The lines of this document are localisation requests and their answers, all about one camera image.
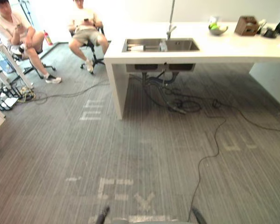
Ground brown wooden box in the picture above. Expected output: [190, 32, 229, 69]
[234, 15, 260, 36]

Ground gray floor cable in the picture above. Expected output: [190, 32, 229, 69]
[34, 79, 111, 105]

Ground white table frame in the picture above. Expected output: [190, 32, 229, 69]
[0, 41, 34, 90]

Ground white kitchen counter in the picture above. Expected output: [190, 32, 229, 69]
[104, 21, 280, 120]

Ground person holding phone, legs crossed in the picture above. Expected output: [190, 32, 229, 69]
[0, 0, 62, 84]

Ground gray bowl with fruit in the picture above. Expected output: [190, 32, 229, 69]
[208, 15, 229, 36]

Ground black floor rack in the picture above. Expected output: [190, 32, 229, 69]
[0, 84, 35, 112]

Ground steel double sink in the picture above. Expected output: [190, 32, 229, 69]
[121, 38, 200, 53]

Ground drain pipes and hoses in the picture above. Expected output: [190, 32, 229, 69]
[129, 70, 203, 115]

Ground steel tall faucet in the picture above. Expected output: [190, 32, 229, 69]
[166, 0, 177, 41]

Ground long black floor cable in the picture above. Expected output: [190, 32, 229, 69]
[187, 98, 280, 222]

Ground black small container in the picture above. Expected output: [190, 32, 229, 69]
[260, 26, 278, 39]

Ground blue water jug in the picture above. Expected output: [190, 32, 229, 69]
[0, 56, 15, 76]

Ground person holding phone, legs apart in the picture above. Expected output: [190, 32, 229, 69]
[68, 0, 110, 72]

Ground black office chair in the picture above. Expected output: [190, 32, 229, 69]
[70, 25, 106, 75]
[11, 49, 56, 79]

